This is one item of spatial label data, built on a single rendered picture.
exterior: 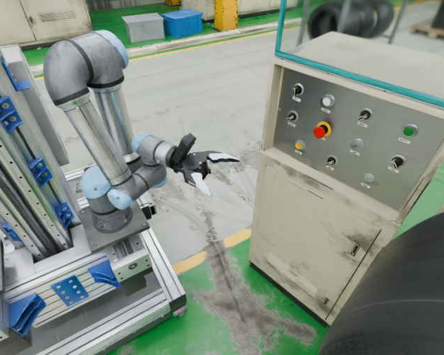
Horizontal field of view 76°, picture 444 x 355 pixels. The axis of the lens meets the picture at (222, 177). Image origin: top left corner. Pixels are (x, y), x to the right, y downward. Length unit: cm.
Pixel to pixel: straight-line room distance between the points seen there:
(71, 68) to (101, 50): 10
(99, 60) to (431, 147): 91
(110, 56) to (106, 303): 115
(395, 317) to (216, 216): 180
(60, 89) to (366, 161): 90
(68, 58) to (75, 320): 119
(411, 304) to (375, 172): 72
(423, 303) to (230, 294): 149
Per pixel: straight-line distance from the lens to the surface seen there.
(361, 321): 37
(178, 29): 567
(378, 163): 100
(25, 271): 133
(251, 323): 171
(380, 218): 105
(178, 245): 195
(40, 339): 167
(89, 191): 104
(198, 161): 83
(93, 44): 90
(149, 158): 94
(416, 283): 36
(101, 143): 88
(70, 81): 85
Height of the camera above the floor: 160
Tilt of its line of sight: 43 degrees down
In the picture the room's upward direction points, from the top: straight up
